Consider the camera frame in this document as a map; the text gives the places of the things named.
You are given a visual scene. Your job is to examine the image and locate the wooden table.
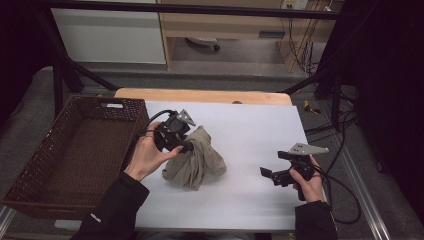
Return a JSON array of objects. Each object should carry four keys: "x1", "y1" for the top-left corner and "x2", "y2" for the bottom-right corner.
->
[{"x1": 114, "y1": 87, "x2": 294, "y2": 107}]

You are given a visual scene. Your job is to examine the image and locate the black horizontal frame bar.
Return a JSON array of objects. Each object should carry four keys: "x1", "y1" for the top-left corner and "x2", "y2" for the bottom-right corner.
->
[{"x1": 43, "y1": 1, "x2": 344, "y2": 20}]

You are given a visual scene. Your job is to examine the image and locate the person's left hand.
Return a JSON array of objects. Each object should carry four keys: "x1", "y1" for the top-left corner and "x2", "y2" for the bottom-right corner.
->
[{"x1": 123, "y1": 121, "x2": 184, "y2": 183}]

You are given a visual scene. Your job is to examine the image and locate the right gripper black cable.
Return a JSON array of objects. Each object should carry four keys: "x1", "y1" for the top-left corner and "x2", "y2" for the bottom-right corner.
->
[{"x1": 313, "y1": 164, "x2": 363, "y2": 225}]

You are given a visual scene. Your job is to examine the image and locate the white cabinet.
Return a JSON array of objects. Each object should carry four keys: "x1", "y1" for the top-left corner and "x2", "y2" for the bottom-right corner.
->
[{"x1": 51, "y1": 0, "x2": 167, "y2": 65}]

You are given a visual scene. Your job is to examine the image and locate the white table sheet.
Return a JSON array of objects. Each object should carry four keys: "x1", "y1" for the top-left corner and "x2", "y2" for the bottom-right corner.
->
[{"x1": 134, "y1": 101, "x2": 308, "y2": 232}]

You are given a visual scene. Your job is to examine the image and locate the office chair base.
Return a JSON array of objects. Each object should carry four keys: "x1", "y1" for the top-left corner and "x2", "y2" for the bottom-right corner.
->
[{"x1": 185, "y1": 36, "x2": 222, "y2": 52}]

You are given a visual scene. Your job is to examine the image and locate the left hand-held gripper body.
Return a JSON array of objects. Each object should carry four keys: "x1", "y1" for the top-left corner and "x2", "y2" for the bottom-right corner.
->
[{"x1": 153, "y1": 109, "x2": 197, "y2": 154}]

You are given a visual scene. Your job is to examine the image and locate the aluminium rail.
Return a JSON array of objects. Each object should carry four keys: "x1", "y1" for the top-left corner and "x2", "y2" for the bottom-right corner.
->
[{"x1": 333, "y1": 133, "x2": 392, "y2": 240}]

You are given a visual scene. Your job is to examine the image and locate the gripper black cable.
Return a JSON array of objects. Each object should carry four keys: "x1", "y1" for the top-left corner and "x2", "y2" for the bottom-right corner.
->
[
  {"x1": 134, "y1": 109, "x2": 177, "y2": 141},
  {"x1": 313, "y1": 164, "x2": 363, "y2": 225}
]

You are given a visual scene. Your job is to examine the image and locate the white power strip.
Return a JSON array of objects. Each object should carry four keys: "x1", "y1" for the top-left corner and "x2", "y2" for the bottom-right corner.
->
[{"x1": 280, "y1": 0, "x2": 309, "y2": 10}]

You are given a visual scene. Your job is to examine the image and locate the black curtain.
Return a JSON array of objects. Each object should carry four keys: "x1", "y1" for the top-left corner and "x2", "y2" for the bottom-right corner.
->
[{"x1": 328, "y1": 0, "x2": 424, "y2": 214}]

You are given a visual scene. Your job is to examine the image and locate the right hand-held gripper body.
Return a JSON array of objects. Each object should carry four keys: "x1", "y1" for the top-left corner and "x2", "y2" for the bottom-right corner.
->
[{"x1": 271, "y1": 142, "x2": 330, "y2": 188}]

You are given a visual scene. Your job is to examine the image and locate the person's right hand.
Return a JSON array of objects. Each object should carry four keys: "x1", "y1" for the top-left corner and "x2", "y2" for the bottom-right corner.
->
[{"x1": 289, "y1": 156, "x2": 325, "y2": 204}]

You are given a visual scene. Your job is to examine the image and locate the brown woven basket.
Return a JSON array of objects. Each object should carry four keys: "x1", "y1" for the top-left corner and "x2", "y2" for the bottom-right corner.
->
[{"x1": 1, "y1": 95, "x2": 150, "y2": 221}]

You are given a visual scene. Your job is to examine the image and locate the yellow black tool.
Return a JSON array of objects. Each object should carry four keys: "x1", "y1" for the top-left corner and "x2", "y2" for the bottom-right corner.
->
[{"x1": 303, "y1": 99, "x2": 322, "y2": 115}]

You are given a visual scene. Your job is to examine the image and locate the beige garment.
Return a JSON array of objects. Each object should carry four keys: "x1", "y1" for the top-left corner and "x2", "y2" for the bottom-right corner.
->
[{"x1": 162, "y1": 125, "x2": 228, "y2": 192}]

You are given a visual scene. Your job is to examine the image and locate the light wooden desk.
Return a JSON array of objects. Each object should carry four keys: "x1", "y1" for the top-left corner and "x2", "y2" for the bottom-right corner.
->
[{"x1": 156, "y1": 0, "x2": 344, "y2": 73}]

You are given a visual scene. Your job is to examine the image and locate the hanging cable bundle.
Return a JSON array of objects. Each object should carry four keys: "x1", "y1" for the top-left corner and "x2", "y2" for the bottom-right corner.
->
[{"x1": 279, "y1": 16, "x2": 323, "y2": 76}]

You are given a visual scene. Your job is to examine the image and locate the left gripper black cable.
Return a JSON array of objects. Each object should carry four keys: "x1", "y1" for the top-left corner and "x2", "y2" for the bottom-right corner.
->
[{"x1": 134, "y1": 109, "x2": 177, "y2": 141}]

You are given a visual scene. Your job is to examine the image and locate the floor cables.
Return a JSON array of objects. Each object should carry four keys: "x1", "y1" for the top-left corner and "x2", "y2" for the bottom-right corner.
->
[{"x1": 304, "y1": 109, "x2": 358, "y2": 143}]

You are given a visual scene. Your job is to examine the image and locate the black diagonal frame strut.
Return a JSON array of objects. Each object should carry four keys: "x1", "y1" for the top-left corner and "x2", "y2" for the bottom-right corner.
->
[
  {"x1": 283, "y1": 66, "x2": 338, "y2": 96},
  {"x1": 36, "y1": 9, "x2": 119, "y2": 92}
]

